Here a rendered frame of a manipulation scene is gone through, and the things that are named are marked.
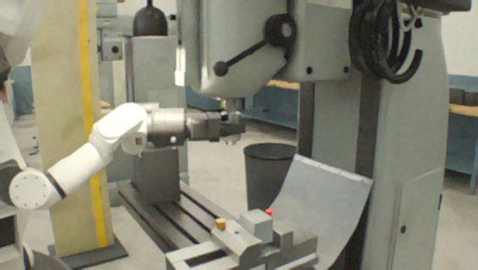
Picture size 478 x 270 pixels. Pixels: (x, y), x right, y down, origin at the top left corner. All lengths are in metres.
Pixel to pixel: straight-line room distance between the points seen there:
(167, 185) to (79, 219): 1.52
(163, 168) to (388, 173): 0.70
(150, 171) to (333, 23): 0.72
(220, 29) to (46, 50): 1.81
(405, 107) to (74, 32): 1.99
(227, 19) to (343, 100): 0.48
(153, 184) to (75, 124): 1.35
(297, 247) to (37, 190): 0.57
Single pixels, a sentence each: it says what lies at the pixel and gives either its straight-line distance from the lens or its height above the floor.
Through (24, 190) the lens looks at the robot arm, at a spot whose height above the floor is 1.17.
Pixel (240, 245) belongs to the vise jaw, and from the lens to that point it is 0.78.
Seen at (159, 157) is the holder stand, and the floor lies 1.07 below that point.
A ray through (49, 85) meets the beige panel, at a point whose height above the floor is 1.22.
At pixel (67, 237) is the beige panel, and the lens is 2.72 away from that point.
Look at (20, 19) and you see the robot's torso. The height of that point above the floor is 1.49.
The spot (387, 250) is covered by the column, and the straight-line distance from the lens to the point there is 1.16.
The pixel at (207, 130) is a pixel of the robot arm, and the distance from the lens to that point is 0.80.
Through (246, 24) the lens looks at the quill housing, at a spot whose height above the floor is 1.47.
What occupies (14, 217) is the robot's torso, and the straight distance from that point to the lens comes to 1.32.
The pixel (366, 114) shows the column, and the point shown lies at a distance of 1.02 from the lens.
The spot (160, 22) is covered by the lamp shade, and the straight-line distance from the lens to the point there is 0.72.
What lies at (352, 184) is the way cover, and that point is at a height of 1.04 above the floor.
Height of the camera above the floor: 1.41
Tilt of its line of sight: 13 degrees down
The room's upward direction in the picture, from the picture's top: straight up
